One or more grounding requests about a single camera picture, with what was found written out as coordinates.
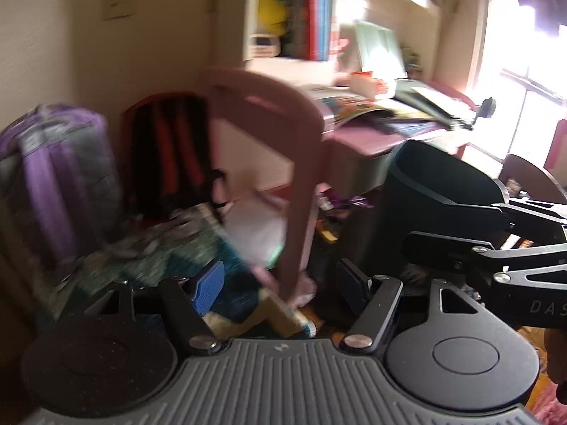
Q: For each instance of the white cloth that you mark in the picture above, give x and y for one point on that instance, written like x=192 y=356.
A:
x=257 y=234

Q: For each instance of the open colourful magazine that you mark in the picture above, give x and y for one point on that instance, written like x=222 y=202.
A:
x=354 y=106

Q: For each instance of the orange white tissue box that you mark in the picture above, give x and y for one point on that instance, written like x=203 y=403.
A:
x=370 y=85

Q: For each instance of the yellow green plush toy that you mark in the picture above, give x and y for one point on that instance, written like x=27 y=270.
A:
x=272 y=13

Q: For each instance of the white desk shelf unit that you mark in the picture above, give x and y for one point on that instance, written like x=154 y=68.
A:
x=248 y=9

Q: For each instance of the dark teal trash bin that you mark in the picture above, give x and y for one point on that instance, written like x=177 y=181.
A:
x=425 y=177

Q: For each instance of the dark wooden chair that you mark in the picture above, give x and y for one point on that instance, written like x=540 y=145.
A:
x=527 y=172

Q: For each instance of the row of upright books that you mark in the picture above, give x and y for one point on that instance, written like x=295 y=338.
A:
x=316 y=13

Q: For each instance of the grey green reading board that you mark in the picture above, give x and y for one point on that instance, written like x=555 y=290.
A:
x=432 y=102

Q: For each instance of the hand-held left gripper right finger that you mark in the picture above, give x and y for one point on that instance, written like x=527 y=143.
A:
x=354 y=287

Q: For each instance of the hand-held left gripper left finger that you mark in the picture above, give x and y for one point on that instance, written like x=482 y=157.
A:
x=208 y=287

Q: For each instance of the pink desk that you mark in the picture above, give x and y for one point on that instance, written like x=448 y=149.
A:
x=359 y=135

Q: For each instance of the grey clamp knob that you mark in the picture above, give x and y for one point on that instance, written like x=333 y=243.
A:
x=486 y=107

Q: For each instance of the purple grey backpack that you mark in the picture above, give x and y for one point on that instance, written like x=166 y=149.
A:
x=53 y=172

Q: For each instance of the black red backpack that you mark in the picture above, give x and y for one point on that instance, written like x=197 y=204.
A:
x=168 y=150

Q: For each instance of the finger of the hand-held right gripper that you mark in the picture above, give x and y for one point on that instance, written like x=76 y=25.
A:
x=443 y=250
x=531 y=213

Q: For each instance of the white kitchen timer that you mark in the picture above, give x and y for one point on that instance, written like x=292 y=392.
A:
x=264 y=46

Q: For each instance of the pink chair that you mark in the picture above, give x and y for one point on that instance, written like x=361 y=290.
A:
x=305 y=141

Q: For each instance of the green book stand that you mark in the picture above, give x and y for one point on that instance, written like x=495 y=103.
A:
x=378 y=48

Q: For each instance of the patterned teal blanket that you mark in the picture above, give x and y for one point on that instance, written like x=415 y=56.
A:
x=155 y=248

